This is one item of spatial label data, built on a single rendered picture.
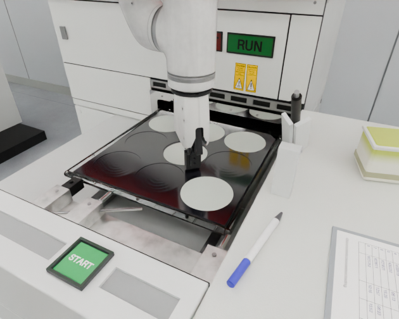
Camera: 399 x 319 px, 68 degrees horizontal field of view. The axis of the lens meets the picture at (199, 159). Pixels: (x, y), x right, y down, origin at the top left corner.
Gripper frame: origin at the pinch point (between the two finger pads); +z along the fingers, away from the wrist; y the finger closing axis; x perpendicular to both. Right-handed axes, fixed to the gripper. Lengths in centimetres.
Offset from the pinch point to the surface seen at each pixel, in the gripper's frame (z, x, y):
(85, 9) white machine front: -22, -18, -53
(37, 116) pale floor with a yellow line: 92, -91, -250
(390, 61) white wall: 18, 153, -96
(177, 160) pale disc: 2.4, -2.6, -3.9
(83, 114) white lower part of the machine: 14, -26, -61
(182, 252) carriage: 4.5, -6.9, 19.1
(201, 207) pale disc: 2.6, -1.7, 11.9
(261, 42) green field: -18.3, 21.3, -16.2
